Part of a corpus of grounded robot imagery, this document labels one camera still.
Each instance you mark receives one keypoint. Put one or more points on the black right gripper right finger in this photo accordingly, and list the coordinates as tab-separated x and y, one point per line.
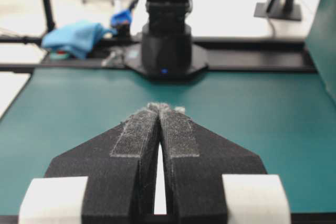
214	180

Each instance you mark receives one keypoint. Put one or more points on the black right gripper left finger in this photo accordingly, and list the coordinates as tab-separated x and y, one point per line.
107	179

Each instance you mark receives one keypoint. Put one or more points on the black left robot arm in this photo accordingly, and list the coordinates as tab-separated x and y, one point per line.
166	50

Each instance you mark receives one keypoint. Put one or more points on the blue cloth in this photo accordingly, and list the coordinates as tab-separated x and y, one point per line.
78	38

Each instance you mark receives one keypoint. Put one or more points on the blue plastic object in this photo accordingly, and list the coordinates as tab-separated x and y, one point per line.
121	17

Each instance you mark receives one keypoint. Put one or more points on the black monitor stand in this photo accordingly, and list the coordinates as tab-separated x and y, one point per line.
279	9

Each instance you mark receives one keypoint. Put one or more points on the black vertical frame post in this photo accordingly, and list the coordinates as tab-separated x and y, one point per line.
49	16

